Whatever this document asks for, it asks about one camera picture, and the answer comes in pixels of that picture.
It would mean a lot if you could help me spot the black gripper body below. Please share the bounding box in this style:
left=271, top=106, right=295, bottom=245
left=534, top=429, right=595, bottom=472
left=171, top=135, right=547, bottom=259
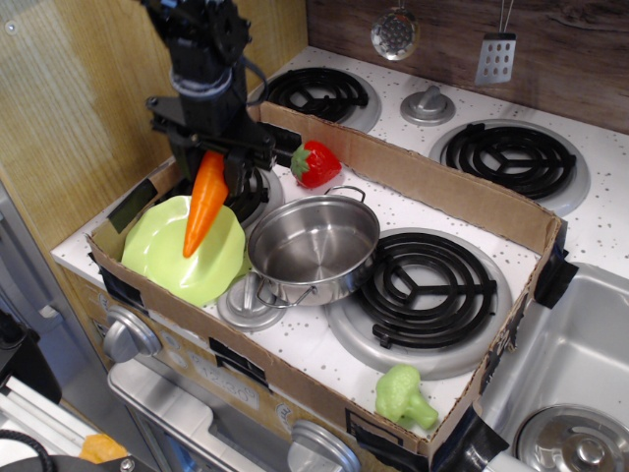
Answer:
left=146, top=68, right=275, bottom=170

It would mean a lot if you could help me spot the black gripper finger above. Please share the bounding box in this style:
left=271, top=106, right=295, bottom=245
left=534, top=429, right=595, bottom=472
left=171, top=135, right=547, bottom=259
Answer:
left=224, top=147, right=255, bottom=193
left=169, top=137, right=200, bottom=181

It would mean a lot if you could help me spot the orange toy carrot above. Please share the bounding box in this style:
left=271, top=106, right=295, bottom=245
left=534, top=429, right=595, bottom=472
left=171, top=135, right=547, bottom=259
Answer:
left=183, top=150, right=229, bottom=258

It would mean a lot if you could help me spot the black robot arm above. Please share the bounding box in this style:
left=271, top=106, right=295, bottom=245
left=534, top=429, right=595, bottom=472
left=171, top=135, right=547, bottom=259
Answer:
left=142, top=1, right=275, bottom=197

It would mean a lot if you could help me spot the light green plastic plate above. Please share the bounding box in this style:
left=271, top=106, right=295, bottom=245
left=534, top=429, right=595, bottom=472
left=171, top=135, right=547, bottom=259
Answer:
left=120, top=195, right=250, bottom=305

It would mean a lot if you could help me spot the front left black burner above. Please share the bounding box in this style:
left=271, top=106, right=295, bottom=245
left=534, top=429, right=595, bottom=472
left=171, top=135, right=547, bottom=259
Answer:
left=171, top=161, right=286, bottom=230

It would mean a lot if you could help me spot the red toy strawberry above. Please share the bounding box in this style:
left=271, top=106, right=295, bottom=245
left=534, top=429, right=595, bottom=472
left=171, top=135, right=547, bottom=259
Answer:
left=290, top=141, right=342, bottom=189

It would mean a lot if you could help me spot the brown cardboard fence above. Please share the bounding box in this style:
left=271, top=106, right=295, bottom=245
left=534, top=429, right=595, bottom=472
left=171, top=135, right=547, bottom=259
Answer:
left=87, top=103, right=567, bottom=458

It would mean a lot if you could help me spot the stainless steel pot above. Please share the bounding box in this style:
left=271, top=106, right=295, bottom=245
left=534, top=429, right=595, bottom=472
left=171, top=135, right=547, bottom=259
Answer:
left=248, top=186, right=380, bottom=309

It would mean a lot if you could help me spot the silver front stove knob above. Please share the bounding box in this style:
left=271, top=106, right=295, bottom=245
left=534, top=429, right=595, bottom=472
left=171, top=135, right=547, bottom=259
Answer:
left=217, top=272, right=284, bottom=332

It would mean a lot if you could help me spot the silver stove knob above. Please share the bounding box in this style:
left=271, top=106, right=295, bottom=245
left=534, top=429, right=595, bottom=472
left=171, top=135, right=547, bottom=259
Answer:
left=400, top=86, right=456, bottom=126
left=217, top=272, right=284, bottom=332

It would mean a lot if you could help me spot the left silver oven knob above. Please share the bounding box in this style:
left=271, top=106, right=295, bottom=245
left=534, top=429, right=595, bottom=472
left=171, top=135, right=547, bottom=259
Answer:
left=103, top=306, right=161, bottom=364

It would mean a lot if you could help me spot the silver oven knob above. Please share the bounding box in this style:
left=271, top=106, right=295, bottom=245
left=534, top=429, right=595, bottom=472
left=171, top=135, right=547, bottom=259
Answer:
left=287, top=420, right=362, bottom=472
left=103, top=306, right=161, bottom=364

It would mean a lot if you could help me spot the hanging silver strainer ladle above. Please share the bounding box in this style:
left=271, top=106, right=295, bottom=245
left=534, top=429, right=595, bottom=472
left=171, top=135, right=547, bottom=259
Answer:
left=371, top=1, right=420, bottom=62

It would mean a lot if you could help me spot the silver back stove knob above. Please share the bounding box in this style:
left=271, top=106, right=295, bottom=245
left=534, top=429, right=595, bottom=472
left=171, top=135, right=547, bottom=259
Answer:
left=400, top=86, right=456, bottom=126

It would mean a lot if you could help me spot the front right black burner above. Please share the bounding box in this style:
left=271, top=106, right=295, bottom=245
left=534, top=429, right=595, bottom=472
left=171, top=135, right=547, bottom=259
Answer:
left=326, top=228, right=512, bottom=381

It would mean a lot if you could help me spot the hanging silver spatula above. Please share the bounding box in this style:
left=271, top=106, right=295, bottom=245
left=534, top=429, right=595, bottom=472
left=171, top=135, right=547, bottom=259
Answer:
left=475, top=1, right=517, bottom=87

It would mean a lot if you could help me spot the green toy broccoli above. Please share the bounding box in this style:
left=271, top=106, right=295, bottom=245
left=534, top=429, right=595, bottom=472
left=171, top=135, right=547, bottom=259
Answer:
left=375, top=364, right=438, bottom=430

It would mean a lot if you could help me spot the right silver oven knob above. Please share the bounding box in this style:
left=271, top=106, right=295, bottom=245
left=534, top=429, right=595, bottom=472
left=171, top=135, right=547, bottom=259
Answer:
left=287, top=420, right=362, bottom=472

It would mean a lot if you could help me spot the back right black burner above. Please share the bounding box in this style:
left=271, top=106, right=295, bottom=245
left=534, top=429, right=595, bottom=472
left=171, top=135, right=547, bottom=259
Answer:
left=429, top=119, right=591, bottom=216

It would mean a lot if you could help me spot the orange object lower left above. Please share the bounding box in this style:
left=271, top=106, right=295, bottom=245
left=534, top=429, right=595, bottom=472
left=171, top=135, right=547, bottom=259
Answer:
left=79, top=434, right=128, bottom=464

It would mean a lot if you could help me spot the silver sink basin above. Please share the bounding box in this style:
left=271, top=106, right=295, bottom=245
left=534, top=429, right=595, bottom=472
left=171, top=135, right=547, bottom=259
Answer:
left=481, top=265, right=628, bottom=471

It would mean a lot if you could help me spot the silver sink drain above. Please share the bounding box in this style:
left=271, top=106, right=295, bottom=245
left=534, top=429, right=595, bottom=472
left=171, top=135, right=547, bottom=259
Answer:
left=513, top=405, right=628, bottom=471

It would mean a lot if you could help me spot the silver oven door handle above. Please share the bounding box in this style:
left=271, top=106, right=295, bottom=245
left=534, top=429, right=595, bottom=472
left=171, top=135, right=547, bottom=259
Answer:
left=108, top=360, right=289, bottom=471

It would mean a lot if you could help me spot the black cable lower left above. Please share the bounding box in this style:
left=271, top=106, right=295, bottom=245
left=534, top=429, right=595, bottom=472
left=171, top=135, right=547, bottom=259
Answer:
left=0, top=428, right=55, bottom=472

